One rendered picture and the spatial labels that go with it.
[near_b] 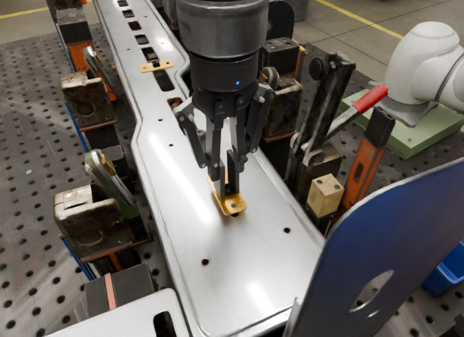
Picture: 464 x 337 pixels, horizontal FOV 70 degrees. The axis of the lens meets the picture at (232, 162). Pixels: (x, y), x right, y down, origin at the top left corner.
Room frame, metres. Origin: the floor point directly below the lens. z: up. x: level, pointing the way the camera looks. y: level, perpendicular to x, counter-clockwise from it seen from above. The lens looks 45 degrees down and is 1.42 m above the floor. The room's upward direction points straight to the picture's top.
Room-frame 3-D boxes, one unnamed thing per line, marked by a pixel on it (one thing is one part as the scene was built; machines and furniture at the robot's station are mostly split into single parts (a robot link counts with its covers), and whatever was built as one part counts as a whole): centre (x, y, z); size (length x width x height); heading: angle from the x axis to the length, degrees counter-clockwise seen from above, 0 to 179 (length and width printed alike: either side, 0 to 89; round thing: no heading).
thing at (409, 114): (0.96, -0.57, 0.79); 0.22 x 0.18 x 0.06; 42
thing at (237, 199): (0.34, 0.01, 1.02); 0.08 x 0.04 x 0.01; 23
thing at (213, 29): (0.34, 0.01, 1.29); 0.09 x 0.09 x 0.06
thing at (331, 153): (0.40, -0.14, 0.88); 0.07 x 0.06 x 0.35; 113
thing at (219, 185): (0.33, 0.02, 1.06); 0.03 x 0.01 x 0.07; 23
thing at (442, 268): (0.36, -0.46, 0.74); 0.11 x 0.10 x 0.09; 23
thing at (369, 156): (0.30, -0.17, 0.95); 0.03 x 0.01 x 0.50; 23
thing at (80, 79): (0.64, 0.33, 0.87); 0.12 x 0.09 x 0.35; 113
